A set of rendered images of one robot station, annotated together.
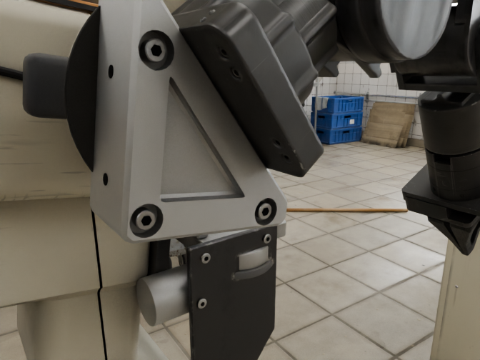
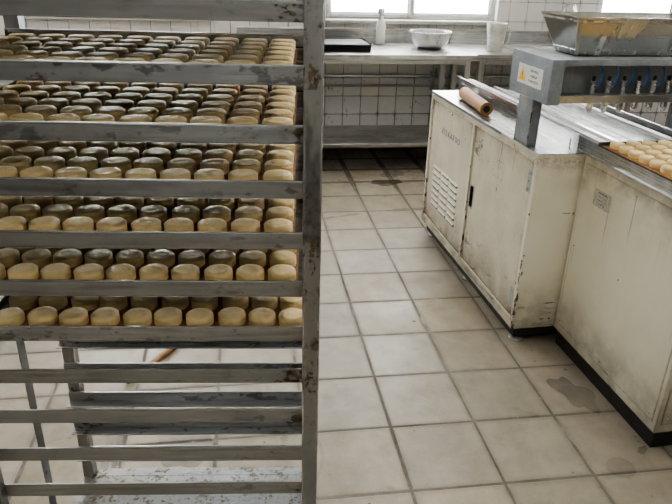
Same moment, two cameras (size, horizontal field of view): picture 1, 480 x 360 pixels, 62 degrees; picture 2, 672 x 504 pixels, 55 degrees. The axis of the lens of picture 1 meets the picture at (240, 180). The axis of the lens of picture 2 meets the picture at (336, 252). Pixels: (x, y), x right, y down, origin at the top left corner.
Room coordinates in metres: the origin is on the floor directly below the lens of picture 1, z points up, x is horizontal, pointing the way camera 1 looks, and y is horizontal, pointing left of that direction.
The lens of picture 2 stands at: (1.09, 1.51, 1.48)
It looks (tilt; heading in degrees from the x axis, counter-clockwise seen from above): 24 degrees down; 295
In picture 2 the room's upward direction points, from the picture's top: 2 degrees clockwise
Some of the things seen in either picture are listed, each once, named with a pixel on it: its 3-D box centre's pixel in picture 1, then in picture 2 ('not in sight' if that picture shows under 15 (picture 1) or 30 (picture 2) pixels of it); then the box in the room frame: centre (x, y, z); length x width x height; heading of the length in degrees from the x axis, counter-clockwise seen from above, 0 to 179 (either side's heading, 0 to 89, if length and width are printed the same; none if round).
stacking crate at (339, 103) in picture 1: (337, 103); not in sight; (5.49, -1.32, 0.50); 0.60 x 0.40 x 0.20; 126
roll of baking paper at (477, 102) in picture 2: not in sight; (474, 100); (1.86, -1.65, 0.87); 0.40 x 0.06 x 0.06; 120
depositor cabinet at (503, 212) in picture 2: not in sight; (534, 199); (1.51, -1.65, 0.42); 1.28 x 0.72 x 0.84; 126
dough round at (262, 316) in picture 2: not in sight; (262, 318); (1.65, 0.63, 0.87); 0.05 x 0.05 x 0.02
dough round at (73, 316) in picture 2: not in sight; (73, 318); (1.95, 0.79, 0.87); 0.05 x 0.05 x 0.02
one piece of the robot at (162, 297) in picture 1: (166, 242); not in sight; (0.44, 0.09, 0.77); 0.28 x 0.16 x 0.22; 36
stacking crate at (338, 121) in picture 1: (336, 118); not in sight; (5.49, -1.32, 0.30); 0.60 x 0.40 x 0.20; 124
